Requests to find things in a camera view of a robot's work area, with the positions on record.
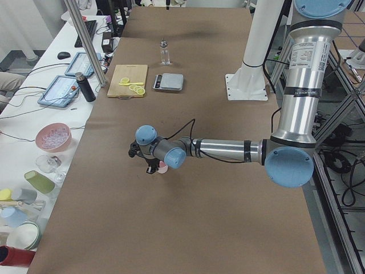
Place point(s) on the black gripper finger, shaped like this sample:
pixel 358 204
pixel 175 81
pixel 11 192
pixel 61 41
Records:
pixel 151 169

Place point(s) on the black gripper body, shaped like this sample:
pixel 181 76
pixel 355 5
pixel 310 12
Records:
pixel 151 164

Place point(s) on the pink plastic cup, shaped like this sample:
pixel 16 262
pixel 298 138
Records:
pixel 163 168

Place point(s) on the clear glass sauce bottle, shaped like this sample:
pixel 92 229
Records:
pixel 164 52

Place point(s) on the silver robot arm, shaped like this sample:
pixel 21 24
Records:
pixel 287 155

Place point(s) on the silver kitchen scale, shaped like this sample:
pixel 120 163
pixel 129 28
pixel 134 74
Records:
pixel 168 82

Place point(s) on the green plastic cup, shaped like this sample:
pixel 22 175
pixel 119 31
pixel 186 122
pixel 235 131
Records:
pixel 39 182

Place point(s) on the grey plastic cup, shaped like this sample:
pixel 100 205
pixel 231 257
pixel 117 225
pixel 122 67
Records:
pixel 24 194

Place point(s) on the yellow plastic cup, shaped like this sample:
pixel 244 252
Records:
pixel 5 194

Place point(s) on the blue plastic cup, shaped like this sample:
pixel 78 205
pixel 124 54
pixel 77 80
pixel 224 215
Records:
pixel 13 217

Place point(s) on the yellow lemon slice lower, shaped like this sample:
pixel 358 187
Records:
pixel 139 90

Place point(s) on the yellow plastic knife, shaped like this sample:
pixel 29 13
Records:
pixel 133 83

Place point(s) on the wooden cutting board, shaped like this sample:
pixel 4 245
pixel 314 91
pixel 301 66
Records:
pixel 136 73

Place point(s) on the pink bowl with ice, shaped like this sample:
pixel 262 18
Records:
pixel 55 137

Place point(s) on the black water bottle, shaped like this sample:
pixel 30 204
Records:
pixel 85 87

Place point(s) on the blue tablet near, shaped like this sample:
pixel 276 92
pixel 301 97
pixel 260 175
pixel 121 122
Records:
pixel 60 93

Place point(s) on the blue tablet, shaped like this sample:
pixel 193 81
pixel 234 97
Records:
pixel 80 63
pixel 60 93

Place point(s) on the blue tablet far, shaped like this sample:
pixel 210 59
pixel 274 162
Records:
pixel 80 63

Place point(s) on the black power adapter box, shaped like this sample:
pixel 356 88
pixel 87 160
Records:
pixel 107 42

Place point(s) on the black computer mouse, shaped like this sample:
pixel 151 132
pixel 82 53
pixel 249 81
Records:
pixel 63 55

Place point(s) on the white green bowl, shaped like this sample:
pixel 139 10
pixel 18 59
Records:
pixel 27 236

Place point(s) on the red cylinder container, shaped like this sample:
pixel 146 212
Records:
pixel 15 257

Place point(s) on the aluminium frame post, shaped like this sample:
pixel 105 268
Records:
pixel 86 40

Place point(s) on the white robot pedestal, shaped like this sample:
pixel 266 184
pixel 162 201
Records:
pixel 248 83

